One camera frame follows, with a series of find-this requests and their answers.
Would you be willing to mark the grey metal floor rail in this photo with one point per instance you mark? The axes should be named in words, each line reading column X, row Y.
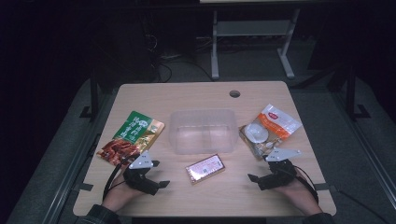
column 74, row 158
column 367, row 149

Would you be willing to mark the orange and clear packet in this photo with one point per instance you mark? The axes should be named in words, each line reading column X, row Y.
column 269, row 129

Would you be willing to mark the clear plastic container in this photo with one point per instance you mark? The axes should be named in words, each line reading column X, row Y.
column 204, row 132

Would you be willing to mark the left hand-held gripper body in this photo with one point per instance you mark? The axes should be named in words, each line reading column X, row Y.
column 141, row 179

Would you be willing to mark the green snack packet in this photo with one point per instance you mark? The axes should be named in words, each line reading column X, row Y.
column 132, row 137

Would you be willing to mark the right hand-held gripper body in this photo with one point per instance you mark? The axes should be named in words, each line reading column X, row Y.
column 280, row 174

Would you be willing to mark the grey metal table frame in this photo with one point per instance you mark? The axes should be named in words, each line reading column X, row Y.
column 252, row 28

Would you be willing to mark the black metal stand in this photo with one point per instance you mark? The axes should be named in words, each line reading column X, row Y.
column 94, row 96
column 351, row 93

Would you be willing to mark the grey tape strip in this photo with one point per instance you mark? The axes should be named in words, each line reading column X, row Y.
column 323, row 187
column 84, row 187

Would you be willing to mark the person's right hand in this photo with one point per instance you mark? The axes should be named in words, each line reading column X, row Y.
column 300, row 193

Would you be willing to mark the person's left hand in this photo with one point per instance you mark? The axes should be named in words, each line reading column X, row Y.
column 120, row 193

